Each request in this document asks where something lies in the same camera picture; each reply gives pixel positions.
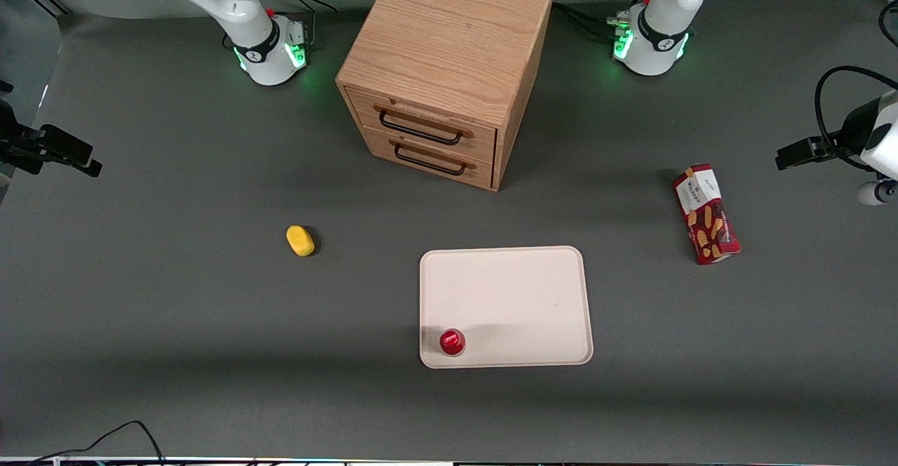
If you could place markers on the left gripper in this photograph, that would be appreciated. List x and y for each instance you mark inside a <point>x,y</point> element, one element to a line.
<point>847,135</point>

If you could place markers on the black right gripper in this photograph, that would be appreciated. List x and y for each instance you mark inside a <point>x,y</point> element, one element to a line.
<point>19,145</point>

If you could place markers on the red cookie box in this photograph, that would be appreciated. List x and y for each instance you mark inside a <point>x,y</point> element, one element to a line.
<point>705,215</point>

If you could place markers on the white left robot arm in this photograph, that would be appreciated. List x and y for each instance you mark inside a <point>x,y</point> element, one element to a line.
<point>652,45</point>

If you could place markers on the beige plastic tray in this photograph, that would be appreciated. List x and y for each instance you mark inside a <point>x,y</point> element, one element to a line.
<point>505,304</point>

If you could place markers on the yellow sponge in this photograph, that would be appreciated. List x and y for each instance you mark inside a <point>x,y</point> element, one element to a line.
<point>300,241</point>

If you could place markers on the wooden drawer cabinet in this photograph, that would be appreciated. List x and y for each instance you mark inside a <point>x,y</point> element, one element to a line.
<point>449,38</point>

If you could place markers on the red can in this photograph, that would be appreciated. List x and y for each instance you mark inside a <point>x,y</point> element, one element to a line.
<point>452,342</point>

